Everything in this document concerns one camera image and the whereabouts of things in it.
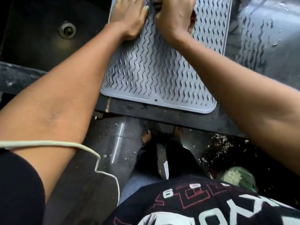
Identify person's left hand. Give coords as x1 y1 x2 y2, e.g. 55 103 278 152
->
108 0 150 41

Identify person's right hand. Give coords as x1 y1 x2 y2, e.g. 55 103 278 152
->
150 0 197 45

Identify grey silicone drying mat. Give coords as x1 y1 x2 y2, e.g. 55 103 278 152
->
100 0 234 114

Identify person's right forearm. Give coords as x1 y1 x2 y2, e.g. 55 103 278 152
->
167 35 300 176

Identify person's left forearm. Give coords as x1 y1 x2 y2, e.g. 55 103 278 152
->
0 22 137 160

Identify metal sink drain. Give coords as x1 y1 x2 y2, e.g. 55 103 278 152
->
58 21 77 40

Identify black kitchen sink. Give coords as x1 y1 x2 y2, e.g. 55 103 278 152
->
0 0 111 73

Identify person's left foot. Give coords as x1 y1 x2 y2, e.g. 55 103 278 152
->
141 129 153 146

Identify person's foot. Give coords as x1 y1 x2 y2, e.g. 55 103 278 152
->
173 126 186 140
141 129 153 146

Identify person's right foot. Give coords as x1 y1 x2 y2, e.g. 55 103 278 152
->
173 126 186 140

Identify black trousers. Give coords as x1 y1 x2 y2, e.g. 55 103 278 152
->
119 138 212 205

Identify green cabbage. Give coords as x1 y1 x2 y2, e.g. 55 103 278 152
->
217 166 259 193

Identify black printed t-shirt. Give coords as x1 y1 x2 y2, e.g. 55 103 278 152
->
0 149 300 225

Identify white cable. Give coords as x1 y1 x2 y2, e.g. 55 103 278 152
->
0 140 121 205

